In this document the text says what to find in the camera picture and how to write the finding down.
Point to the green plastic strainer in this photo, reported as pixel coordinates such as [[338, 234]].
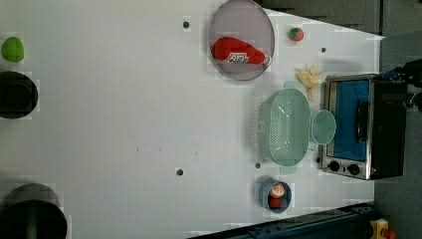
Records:
[[283, 127]]

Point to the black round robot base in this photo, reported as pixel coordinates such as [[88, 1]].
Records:
[[18, 95]]

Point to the red ketchup bottle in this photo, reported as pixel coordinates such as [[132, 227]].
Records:
[[235, 51]]

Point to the blue bowl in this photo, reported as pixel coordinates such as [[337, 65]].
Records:
[[264, 194]]

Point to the orange slice toy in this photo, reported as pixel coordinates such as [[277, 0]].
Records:
[[278, 190]]

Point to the small red toy fruit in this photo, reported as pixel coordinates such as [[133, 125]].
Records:
[[274, 202]]

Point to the purple round plate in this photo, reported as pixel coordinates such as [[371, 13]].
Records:
[[247, 21]]

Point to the peeled toy banana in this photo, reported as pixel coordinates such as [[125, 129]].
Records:
[[310, 80]]

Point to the green mug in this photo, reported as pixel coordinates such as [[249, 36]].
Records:
[[322, 128]]

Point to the red toy strawberry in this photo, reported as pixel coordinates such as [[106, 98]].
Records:
[[296, 34]]

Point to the black toaster oven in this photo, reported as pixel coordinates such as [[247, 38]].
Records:
[[370, 117]]

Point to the yellow red device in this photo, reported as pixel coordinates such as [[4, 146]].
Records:
[[381, 230]]

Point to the green toy fruit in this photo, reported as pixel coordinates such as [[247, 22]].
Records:
[[13, 50]]

